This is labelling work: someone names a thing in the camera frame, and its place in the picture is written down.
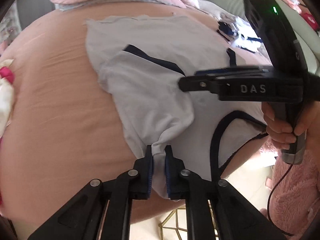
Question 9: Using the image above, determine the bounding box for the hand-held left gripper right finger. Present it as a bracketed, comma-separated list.
[165, 145, 287, 240]

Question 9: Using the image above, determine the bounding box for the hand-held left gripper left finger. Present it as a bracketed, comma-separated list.
[27, 145, 153, 240]

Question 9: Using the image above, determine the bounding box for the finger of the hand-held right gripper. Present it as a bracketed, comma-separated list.
[178, 76, 227, 93]
[194, 66, 272, 78]

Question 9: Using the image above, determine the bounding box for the white shirt navy trim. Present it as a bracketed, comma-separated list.
[84, 15, 269, 200]

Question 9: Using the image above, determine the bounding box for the stack of folded clothes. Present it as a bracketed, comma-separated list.
[217, 14, 263, 54]

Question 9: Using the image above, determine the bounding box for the person's right hand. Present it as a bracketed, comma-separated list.
[261, 100, 320, 155]

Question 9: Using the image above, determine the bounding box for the white cat plush toy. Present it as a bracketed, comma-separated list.
[285, 0, 302, 13]

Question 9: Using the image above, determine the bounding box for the pink round bed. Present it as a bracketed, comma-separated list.
[0, 4, 270, 230]

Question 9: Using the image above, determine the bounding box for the cream garment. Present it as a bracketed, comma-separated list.
[0, 59, 15, 138]

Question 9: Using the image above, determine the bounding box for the hot pink garment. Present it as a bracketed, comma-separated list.
[0, 66, 14, 83]

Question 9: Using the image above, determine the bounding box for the grey door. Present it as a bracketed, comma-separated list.
[19, 0, 59, 29]

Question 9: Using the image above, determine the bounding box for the gold wire basket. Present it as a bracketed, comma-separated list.
[157, 209, 200, 240]

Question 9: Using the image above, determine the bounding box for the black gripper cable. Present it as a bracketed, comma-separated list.
[267, 164, 294, 237]

